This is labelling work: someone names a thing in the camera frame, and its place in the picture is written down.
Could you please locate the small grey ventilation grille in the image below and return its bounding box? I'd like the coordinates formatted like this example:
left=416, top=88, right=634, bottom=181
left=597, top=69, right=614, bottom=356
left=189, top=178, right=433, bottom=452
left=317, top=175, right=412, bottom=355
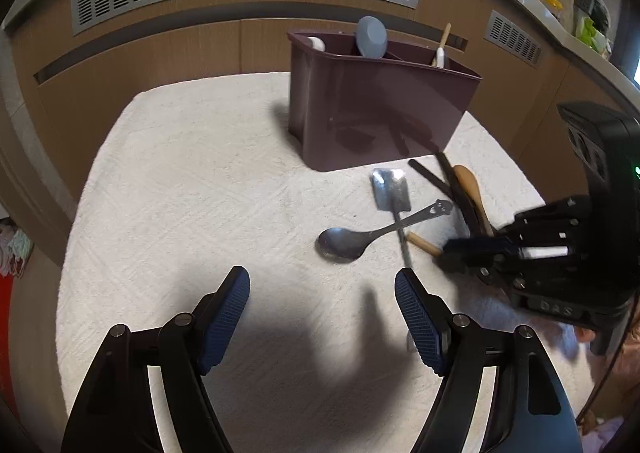
left=484, top=10, right=542, bottom=68

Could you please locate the metal spatula scoop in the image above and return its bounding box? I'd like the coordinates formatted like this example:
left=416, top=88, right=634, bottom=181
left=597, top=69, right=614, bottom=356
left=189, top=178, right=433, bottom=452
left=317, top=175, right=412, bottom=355
left=371, top=168, right=412, bottom=268

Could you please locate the dark metal spoon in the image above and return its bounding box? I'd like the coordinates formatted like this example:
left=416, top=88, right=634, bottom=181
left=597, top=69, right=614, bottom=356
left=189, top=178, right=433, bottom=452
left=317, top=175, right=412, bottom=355
left=316, top=200, right=454, bottom=262

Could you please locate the person's right hand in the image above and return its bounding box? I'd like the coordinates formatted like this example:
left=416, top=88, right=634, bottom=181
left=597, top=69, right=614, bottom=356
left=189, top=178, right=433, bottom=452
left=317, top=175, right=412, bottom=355
left=574, top=314, right=639, bottom=423

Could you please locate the wooden spoon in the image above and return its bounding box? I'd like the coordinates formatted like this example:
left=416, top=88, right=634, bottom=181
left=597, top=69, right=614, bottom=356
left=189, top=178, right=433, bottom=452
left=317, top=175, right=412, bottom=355
left=454, top=165, right=494, bottom=236

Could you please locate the white towel mat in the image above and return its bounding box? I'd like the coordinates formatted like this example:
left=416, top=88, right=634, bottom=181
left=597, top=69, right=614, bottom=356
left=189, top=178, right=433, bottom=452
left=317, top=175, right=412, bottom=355
left=54, top=70, right=597, bottom=453

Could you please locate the maroon plastic utensil holder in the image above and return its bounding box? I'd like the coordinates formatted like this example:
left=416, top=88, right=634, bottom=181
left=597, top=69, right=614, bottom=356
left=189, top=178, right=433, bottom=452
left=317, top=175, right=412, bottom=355
left=288, top=31, right=482, bottom=172

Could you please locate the green packet on counter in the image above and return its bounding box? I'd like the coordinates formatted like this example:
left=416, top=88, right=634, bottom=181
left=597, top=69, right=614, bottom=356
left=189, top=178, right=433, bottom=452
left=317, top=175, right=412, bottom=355
left=575, top=17, right=611, bottom=58

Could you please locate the light blue rice paddle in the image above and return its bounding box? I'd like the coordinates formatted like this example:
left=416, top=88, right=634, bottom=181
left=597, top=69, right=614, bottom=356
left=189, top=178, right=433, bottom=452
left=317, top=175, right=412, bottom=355
left=355, top=16, right=388, bottom=59

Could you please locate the white tipped wooden chopstick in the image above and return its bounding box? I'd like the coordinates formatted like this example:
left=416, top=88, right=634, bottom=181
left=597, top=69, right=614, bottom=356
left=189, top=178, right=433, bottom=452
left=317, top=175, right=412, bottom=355
left=432, top=23, right=451, bottom=69

